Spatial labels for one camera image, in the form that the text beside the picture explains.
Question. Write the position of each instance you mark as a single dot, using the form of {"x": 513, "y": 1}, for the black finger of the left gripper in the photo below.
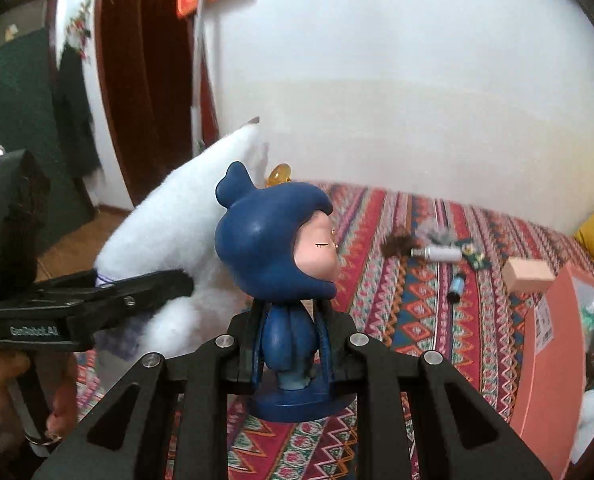
{"x": 132, "y": 292}

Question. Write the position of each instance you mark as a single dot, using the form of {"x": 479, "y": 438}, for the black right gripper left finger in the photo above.
{"x": 164, "y": 415}

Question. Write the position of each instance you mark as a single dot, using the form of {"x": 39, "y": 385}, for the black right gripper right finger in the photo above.
{"x": 416, "y": 413}

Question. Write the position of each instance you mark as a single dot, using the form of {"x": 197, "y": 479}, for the white plush toy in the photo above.
{"x": 174, "y": 229}

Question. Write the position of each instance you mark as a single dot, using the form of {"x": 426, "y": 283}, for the small dark labelled bottle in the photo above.
{"x": 456, "y": 288}

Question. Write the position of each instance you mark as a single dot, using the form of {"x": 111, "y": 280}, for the blue hooded figurine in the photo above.
{"x": 278, "y": 245}

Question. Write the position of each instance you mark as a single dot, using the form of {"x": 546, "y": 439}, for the white LED corn bulb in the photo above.
{"x": 433, "y": 253}

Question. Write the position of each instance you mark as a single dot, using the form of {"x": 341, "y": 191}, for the person's left hand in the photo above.
{"x": 64, "y": 415}

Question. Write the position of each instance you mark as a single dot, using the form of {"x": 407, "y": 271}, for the pink storage box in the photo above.
{"x": 552, "y": 378}

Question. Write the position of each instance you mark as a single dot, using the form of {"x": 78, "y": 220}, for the white pink plush item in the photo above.
{"x": 585, "y": 430}

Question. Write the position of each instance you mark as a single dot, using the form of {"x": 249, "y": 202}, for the patterned red bed cover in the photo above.
{"x": 488, "y": 335}

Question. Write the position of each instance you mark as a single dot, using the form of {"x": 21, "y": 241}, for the small pink carton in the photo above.
{"x": 527, "y": 276}

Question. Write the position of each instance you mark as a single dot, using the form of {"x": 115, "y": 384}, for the green card packet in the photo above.
{"x": 473, "y": 255}

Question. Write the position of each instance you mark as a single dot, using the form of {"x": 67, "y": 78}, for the brown fur pompom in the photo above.
{"x": 398, "y": 243}

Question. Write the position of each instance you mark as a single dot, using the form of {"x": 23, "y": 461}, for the clear plastic bag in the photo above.
{"x": 432, "y": 233}

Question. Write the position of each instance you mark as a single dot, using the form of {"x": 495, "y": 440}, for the amber hair clip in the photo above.
{"x": 280, "y": 174}

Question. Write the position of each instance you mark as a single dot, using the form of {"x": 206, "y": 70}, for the dark wooden door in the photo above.
{"x": 144, "y": 58}

